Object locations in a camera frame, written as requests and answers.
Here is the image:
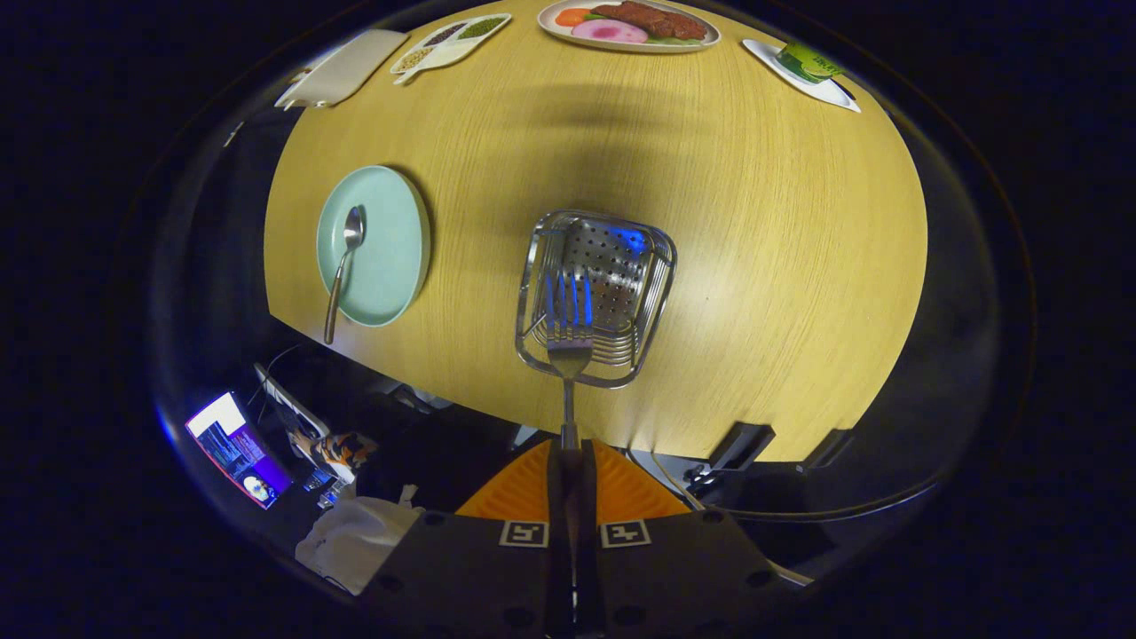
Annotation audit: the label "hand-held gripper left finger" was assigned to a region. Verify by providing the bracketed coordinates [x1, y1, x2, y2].
[355, 439, 576, 639]

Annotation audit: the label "white edged keyboard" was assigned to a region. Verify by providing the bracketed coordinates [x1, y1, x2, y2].
[256, 362, 331, 440]

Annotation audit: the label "lit computer monitor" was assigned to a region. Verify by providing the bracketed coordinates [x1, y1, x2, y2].
[185, 391, 294, 510]

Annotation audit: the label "pink ham slice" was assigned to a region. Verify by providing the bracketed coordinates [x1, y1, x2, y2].
[571, 20, 649, 45]

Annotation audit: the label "white oval food plate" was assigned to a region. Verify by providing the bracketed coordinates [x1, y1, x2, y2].
[537, 0, 722, 54]

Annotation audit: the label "white toaster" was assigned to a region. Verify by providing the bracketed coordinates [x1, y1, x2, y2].
[273, 28, 411, 110]

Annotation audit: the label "metal fork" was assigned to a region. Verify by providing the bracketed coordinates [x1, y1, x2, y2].
[541, 271, 596, 451]

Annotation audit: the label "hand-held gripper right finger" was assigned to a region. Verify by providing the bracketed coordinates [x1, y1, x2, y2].
[575, 439, 804, 639]

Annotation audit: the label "green drink bottle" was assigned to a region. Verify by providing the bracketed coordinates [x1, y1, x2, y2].
[777, 42, 844, 85]

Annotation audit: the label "perforated metal cutlery basket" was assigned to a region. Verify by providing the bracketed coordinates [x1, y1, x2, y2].
[515, 209, 678, 390]

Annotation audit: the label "white divided dish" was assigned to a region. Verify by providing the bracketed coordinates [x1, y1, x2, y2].
[390, 12, 513, 86]

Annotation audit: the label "white crumpled cloth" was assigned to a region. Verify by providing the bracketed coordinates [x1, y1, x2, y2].
[295, 495, 425, 596]

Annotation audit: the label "white square coaster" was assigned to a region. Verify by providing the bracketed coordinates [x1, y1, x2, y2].
[742, 38, 862, 114]

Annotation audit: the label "brown meat pieces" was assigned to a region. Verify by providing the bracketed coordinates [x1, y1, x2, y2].
[590, 2, 708, 41]

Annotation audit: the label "teal round plate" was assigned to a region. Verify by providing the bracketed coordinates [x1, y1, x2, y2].
[316, 165, 432, 328]

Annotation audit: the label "orange black striped object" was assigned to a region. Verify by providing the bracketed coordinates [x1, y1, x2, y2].
[311, 432, 378, 471]

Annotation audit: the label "metal spoon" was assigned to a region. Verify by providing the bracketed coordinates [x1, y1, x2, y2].
[323, 205, 367, 346]

